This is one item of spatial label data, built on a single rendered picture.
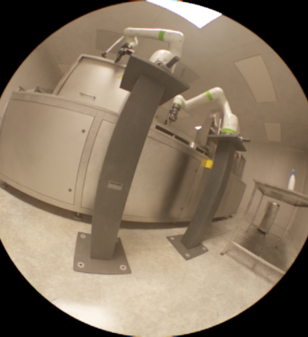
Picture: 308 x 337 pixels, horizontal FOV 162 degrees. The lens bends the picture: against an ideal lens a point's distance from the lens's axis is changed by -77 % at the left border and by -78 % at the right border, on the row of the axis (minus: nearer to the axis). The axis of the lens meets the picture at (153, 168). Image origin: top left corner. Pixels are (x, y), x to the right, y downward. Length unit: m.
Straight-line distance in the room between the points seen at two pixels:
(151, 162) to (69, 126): 0.59
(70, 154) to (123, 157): 0.42
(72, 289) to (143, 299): 0.31
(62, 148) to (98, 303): 0.81
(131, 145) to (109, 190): 0.18
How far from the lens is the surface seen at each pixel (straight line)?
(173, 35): 0.98
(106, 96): 0.97
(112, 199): 0.41
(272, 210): 2.58
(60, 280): 0.63
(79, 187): 0.74
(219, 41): 2.26
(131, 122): 0.39
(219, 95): 1.25
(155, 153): 0.75
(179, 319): 0.65
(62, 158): 0.74
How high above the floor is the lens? 0.57
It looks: 3 degrees down
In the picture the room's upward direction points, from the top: 18 degrees clockwise
